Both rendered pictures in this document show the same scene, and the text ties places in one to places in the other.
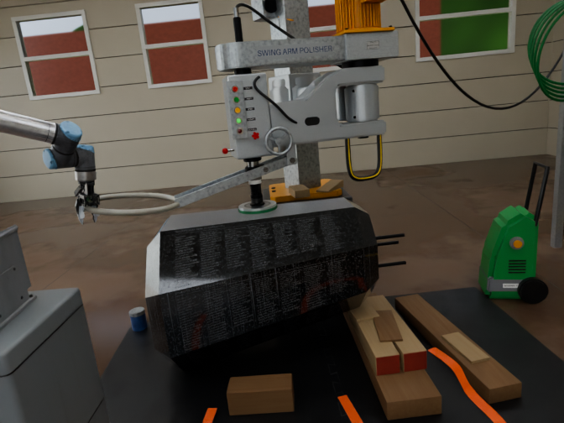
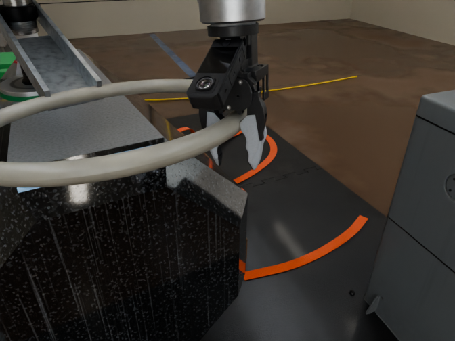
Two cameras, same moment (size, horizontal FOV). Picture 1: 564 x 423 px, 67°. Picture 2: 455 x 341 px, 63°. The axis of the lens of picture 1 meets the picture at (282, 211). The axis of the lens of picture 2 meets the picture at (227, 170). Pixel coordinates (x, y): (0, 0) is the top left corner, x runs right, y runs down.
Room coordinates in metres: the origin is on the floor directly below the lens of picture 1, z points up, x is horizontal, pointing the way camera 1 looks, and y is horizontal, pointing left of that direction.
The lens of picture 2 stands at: (2.21, 1.40, 1.21)
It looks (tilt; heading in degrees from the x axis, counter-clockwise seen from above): 31 degrees down; 247
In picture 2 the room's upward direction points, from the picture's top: straight up
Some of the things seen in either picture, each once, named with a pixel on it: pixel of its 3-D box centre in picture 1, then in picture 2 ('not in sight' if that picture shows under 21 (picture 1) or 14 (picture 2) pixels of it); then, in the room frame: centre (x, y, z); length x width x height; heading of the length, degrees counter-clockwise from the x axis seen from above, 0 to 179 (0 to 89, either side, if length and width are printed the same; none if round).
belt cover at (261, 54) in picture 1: (305, 55); not in sight; (2.39, -0.21, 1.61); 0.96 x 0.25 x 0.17; 103
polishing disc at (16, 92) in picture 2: (257, 205); (37, 82); (2.31, 0.13, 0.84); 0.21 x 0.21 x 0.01
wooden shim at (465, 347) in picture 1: (464, 347); not in sight; (1.89, -0.86, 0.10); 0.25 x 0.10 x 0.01; 11
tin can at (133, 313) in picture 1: (138, 319); not in sight; (2.58, 1.02, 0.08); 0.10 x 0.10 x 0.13
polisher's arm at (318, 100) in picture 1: (318, 115); not in sight; (2.39, -0.25, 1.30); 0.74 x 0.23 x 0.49; 103
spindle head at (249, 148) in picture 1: (262, 117); not in sight; (2.33, 0.06, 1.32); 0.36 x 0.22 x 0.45; 103
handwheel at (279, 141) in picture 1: (277, 140); not in sight; (2.22, -0.01, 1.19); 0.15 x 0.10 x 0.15; 103
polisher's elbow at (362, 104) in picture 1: (361, 103); not in sight; (2.46, -0.51, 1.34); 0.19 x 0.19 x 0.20
